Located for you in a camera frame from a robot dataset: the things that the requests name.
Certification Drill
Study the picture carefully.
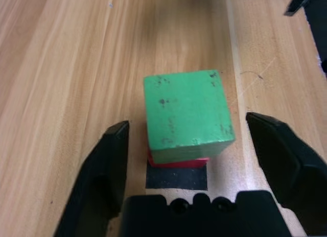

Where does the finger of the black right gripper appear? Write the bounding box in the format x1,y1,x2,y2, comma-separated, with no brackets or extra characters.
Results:
284,0,317,17

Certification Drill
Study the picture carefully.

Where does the black square pad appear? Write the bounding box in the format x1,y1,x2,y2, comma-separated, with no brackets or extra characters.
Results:
145,164,208,191

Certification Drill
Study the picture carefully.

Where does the green wooden block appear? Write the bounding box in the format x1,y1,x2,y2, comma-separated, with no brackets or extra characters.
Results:
143,69,236,164

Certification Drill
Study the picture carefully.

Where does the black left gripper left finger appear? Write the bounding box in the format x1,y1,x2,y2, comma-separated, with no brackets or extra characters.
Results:
54,120,130,237

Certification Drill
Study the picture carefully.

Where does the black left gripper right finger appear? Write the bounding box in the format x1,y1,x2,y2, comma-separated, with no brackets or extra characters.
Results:
245,112,327,237

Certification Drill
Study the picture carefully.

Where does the red wooden block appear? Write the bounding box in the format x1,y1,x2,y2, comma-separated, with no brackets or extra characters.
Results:
147,148,211,169

